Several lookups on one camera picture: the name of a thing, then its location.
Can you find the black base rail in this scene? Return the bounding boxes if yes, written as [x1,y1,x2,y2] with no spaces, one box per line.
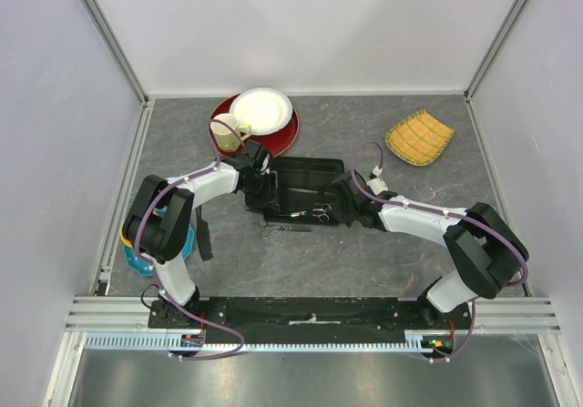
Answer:
[148,297,471,342]

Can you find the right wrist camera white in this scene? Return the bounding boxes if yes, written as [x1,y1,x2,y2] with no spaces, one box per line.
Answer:
[366,166,388,196]

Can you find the blue dotted plate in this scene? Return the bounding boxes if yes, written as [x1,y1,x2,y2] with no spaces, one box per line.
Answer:
[123,225,196,278]

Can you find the black zip tool case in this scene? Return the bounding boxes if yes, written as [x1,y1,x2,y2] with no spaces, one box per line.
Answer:
[263,157,344,227]

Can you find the black handled comb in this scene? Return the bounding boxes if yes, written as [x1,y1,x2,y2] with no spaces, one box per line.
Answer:
[195,206,213,261]

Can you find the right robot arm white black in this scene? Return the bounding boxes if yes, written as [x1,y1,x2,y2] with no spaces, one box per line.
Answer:
[331,172,529,329]

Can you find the white paper plate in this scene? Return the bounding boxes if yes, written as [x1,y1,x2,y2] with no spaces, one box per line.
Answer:
[230,87,293,136]

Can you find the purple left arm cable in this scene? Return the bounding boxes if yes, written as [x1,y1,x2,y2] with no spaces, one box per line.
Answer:
[134,118,247,361]

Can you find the pale yellow mug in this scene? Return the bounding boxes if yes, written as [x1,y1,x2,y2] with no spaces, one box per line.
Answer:
[210,113,252,153]

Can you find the silver hair scissors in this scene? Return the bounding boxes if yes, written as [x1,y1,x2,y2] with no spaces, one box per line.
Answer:
[289,203,331,223]

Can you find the yellow woven bamboo basket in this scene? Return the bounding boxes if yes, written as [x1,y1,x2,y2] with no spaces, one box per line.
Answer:
[385,109,455,167]

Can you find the grey slotted cable duct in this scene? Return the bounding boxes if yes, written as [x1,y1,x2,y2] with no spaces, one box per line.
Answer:
[84,332,433,353]

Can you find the orange small bowl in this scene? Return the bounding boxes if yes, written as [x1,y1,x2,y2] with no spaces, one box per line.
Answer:
[119,209,165,248]

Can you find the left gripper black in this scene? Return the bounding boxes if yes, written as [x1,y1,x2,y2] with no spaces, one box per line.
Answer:
[242,171,281,217]

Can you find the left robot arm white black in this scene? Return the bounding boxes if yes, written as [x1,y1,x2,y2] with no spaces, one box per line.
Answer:
[120,140,273,328]

